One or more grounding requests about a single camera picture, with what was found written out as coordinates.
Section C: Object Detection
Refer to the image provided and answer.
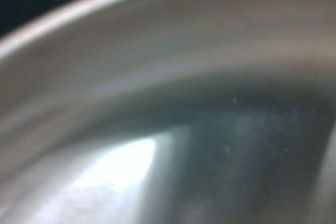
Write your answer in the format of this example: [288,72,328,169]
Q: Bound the round silver metal plate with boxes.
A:
[0,0,336,224]

